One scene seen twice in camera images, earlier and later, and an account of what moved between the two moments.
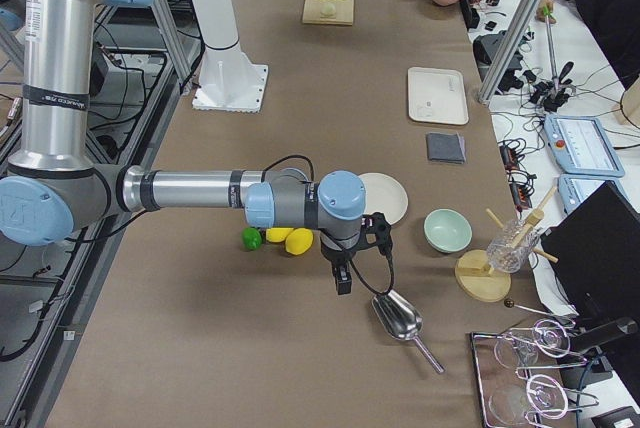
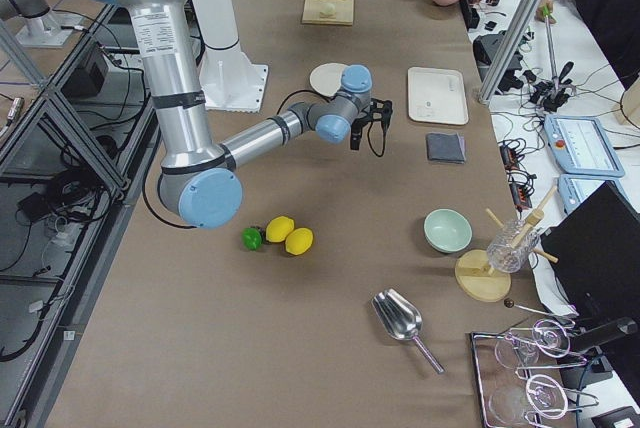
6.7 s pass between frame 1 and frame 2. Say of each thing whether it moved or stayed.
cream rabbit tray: stayed
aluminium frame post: stayed
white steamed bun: stayed
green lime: stayed
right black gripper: moved
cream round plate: moved
